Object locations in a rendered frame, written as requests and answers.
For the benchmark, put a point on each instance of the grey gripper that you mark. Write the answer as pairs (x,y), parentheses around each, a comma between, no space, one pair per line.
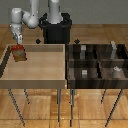
(18,37)

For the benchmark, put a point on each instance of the red cereal box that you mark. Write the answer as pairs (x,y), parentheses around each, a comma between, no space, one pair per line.
(19,53)

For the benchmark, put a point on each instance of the dark wooden compartment bin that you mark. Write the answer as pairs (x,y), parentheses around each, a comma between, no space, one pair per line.
(96,66)

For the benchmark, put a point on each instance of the light wooden bin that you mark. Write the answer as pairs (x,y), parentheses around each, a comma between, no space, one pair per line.
(33,65)

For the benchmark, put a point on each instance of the grey milk carton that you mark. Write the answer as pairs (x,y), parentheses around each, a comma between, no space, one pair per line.
(82,52)

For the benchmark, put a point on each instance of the small grey can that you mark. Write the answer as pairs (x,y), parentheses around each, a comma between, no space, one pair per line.
(84,73)

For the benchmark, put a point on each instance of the grey bottle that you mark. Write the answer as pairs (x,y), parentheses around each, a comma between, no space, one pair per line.
(114,50)

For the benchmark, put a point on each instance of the small white object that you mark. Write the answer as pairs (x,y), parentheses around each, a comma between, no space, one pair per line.
(116,69)

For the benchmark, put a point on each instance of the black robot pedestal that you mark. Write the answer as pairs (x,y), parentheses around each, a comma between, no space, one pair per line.
(56,30)

